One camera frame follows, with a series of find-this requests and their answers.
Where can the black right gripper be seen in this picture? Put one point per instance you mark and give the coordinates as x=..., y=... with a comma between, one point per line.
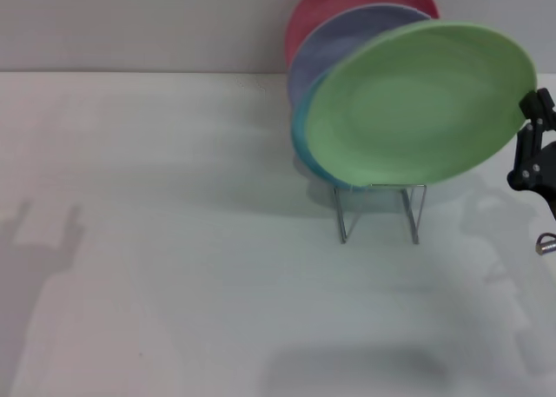
x=549, y=167

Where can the green plastic plate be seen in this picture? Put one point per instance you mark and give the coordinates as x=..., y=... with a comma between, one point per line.
x=417, y=106

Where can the purple plastic plate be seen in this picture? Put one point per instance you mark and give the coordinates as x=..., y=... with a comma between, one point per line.
x=330, y=45

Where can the light blue plastic plate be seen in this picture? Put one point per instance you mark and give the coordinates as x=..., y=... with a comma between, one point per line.
x=304, y=136

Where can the red plastic plate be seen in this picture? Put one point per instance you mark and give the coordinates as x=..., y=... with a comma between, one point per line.
x=321, y=6

